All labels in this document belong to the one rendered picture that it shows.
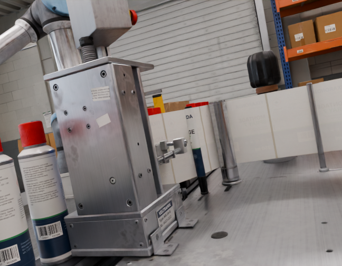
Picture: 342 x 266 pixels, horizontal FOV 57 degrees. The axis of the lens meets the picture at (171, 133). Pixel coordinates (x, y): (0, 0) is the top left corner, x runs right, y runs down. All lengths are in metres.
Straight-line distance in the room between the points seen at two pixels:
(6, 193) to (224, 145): 0.45
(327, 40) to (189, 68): 2.11
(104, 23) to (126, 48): 5.05
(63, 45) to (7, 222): 0.83
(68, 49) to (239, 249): 0.93
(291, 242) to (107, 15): 0.63
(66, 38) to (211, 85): 4.27
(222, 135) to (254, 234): 0.30
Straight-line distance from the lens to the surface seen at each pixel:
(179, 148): 0.59
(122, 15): 0.83
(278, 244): 0.42
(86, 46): 0.83
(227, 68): 5.28
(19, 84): 7.36
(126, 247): 0.45
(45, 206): 0.49
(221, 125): 0.70
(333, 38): 4.67
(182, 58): 5.46
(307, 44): 4.68
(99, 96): 0.42
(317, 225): 0.47
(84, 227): 0.48
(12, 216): 0.44
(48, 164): 0.48
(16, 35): 1.28
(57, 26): 1.20
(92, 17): 0.81
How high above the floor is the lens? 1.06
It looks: 3 degrees down
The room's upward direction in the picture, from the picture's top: 11 degrees counter-clockwise
